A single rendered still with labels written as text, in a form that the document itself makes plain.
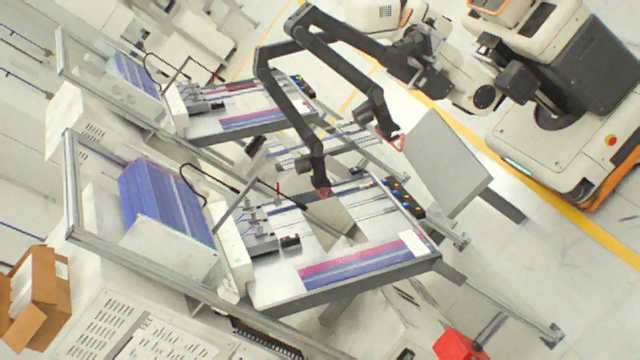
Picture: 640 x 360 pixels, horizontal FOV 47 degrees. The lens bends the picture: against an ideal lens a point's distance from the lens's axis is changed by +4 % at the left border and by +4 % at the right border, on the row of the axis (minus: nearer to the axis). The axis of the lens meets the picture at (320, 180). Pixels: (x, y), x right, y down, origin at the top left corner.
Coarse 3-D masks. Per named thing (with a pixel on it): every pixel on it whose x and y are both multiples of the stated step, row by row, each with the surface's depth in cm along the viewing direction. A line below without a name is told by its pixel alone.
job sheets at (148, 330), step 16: (144, 320) 230; (160, 320) 233; (128, 336) 231; (144, 336) 233; (160, 336) 235; (176, 336) 237; (192, 336) 240; (112, 352) 232; (128, 352) 234; (144, 352) 236; (160, 352) 238; (176, 352) 240; (192, 352) 243; (208, 352) 244
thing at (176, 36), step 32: (64, 0) 653; (96, 0) 661; (128, 0) 716; (224, 0) 693; (128, 32) 746; (160, 32) 692; (192, 32) 700; (224, 32) 737; (160, 64) 704; (192, 64) 715; (224, 64) 721
